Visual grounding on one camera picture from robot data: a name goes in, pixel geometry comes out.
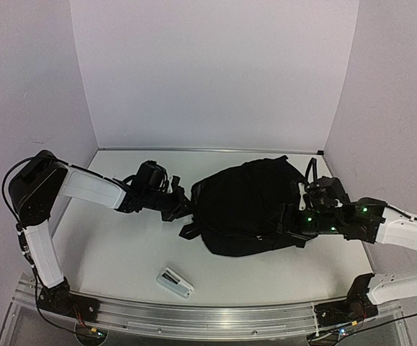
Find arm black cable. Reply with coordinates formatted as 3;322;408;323
366;309;417;329
1;156;38;231

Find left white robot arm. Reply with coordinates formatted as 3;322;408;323
1;150;191;314

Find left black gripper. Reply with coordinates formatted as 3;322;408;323
144;185;198;221

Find aluminium mounting rail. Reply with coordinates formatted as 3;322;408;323
12;277;402;338

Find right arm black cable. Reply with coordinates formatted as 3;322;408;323
366;309;417;329

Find white stapler box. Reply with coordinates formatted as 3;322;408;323
156;267;194;298

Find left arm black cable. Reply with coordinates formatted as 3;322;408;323
1;156;38;231

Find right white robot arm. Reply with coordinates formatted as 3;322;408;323
277;177;417;325

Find black student backpack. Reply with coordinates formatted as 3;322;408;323
179;156;311;257

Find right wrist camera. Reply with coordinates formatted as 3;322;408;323
307;177;350;211

